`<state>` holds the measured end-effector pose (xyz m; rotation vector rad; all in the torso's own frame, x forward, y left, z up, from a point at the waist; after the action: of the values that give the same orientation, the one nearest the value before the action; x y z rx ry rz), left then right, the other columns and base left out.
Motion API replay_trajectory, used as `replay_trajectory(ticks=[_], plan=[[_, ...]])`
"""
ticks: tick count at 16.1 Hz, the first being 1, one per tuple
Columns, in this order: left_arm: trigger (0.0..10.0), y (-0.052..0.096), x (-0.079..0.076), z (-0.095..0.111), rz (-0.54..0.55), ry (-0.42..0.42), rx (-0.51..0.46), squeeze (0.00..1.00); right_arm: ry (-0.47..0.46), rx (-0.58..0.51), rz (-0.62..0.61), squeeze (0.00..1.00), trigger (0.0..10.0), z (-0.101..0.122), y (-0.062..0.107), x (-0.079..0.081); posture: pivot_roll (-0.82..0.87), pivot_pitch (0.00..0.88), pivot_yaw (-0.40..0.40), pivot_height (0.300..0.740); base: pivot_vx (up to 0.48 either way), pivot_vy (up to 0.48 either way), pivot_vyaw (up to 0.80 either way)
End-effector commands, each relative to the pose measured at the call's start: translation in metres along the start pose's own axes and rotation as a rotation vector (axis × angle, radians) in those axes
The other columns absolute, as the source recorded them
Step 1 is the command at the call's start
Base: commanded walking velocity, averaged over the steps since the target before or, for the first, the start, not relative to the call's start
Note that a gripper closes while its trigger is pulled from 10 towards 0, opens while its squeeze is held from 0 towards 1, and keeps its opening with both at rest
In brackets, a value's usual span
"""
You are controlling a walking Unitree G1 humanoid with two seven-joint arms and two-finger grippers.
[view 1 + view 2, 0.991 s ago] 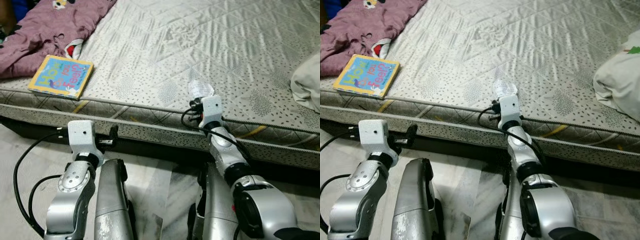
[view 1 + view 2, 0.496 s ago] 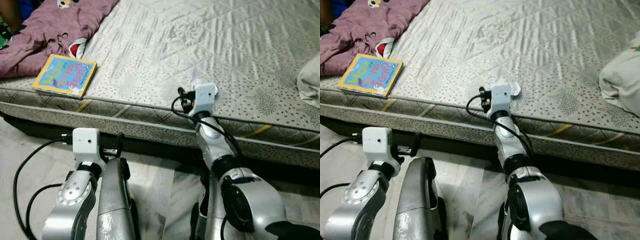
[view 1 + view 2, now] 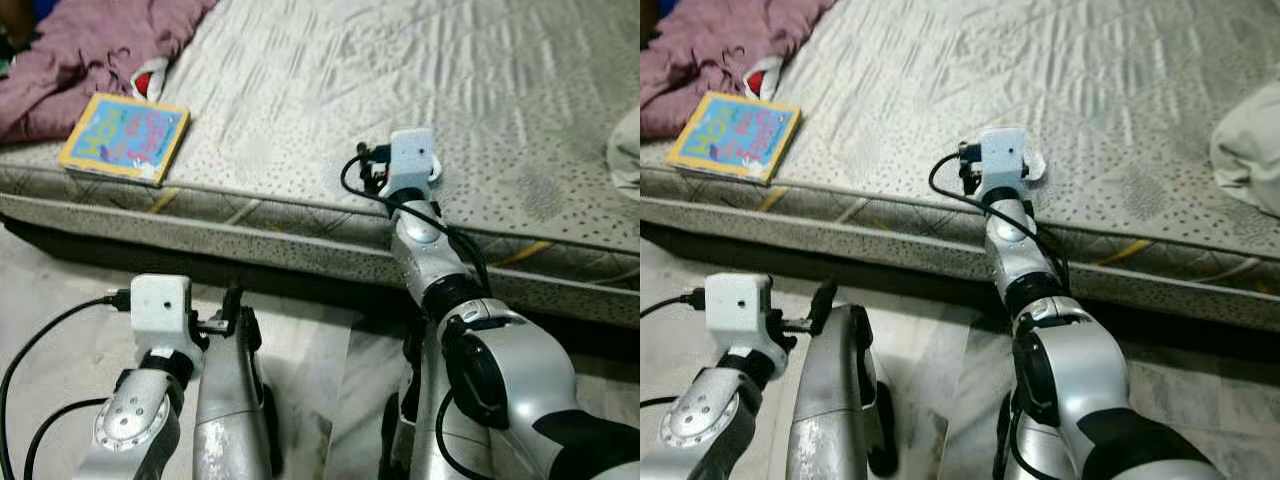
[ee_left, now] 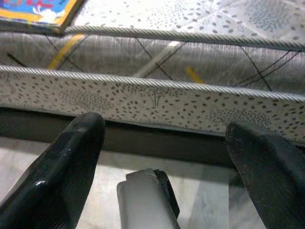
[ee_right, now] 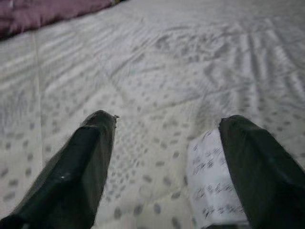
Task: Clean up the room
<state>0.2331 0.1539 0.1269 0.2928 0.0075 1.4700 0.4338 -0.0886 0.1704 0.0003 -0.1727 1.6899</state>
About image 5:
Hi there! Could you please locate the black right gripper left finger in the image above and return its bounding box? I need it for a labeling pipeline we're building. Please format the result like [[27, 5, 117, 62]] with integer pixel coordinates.
[[0, 109, 118, 229]]

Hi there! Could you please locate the white quilted mattress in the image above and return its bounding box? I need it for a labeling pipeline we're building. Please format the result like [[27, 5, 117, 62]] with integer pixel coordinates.
[[0, 0, 305, 229]]

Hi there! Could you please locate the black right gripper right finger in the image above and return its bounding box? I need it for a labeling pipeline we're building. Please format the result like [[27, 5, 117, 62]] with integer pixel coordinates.
[[218, 114, 305, 229]]

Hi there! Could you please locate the purple cartoon print blanket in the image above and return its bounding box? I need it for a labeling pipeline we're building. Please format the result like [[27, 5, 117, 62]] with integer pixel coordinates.
[[0, 0, 114, 40]]

